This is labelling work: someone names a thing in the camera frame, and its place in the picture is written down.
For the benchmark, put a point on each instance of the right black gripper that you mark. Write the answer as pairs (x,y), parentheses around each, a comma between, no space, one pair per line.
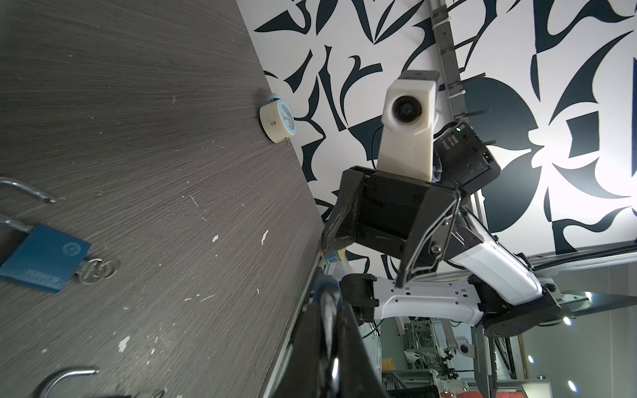
(395,215)

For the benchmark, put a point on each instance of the small blue alarm clock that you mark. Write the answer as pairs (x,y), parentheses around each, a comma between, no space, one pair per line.
(277,120)

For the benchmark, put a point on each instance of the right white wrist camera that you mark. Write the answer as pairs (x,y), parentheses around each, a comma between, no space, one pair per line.
(409,121)

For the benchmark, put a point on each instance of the front black padlock with key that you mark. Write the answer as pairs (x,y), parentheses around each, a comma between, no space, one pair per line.
(80,381)

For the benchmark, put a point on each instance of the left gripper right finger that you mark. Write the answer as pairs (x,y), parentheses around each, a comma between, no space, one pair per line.
(356,377)

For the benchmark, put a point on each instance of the front blue padlock with key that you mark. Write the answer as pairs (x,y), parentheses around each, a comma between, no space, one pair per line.
(47,259)

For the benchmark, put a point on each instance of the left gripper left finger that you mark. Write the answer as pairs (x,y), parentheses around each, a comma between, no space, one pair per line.
(306,374)

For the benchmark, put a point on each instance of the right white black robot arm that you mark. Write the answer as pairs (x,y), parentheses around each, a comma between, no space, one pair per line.
(451,266)

